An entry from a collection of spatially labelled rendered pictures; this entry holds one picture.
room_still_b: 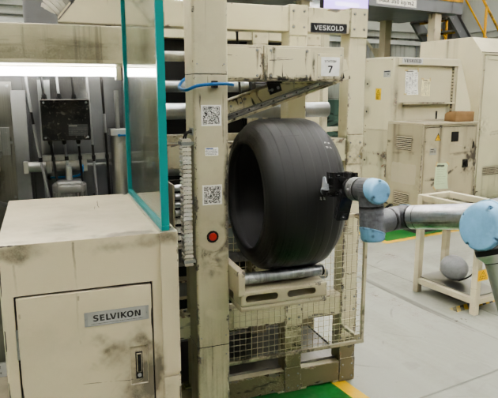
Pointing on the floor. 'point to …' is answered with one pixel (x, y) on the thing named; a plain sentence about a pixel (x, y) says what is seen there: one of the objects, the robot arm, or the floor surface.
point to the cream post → (201, 75)
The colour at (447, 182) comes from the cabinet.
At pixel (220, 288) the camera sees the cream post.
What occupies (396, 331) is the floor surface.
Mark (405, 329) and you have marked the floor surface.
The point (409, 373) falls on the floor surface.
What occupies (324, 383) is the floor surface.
